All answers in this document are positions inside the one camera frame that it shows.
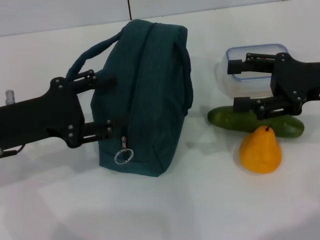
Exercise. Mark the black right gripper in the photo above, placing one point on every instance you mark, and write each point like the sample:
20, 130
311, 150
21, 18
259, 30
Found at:
297, 80

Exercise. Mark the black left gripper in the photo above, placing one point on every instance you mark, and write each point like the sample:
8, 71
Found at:
50, 117

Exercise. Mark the clear plastic food container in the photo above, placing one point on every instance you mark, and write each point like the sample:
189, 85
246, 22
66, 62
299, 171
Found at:
250, 86

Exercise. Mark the green cucumber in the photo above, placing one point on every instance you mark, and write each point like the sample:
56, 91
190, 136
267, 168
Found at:
230, 120

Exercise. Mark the teal fabric zipper bag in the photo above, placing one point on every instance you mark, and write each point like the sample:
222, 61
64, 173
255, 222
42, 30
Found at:
150, 100

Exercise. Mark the yellow pear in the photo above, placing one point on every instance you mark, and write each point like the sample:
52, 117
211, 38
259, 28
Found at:
260, 155

